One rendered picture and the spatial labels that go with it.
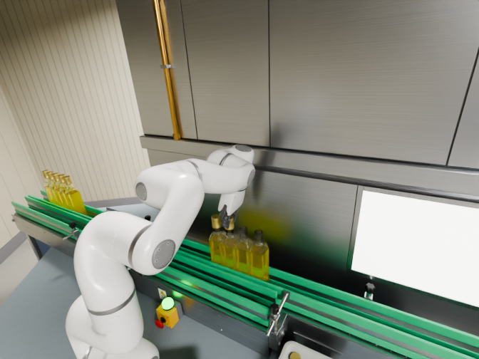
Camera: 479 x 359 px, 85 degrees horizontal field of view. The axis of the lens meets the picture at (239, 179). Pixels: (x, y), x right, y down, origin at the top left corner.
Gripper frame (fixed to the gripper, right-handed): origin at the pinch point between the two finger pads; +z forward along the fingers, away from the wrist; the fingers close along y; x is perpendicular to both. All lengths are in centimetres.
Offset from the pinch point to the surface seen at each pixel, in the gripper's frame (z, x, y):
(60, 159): 121, -276, -88
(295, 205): -9.3, 18.8, -12.3
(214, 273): 22.6, 1.0, 5.9
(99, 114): 59, -243, -122
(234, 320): 26.3, 16.5, 15.2
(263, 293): 17.6, 21.1, 6.0
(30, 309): 61, -65, 43
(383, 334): 8, 57, 4
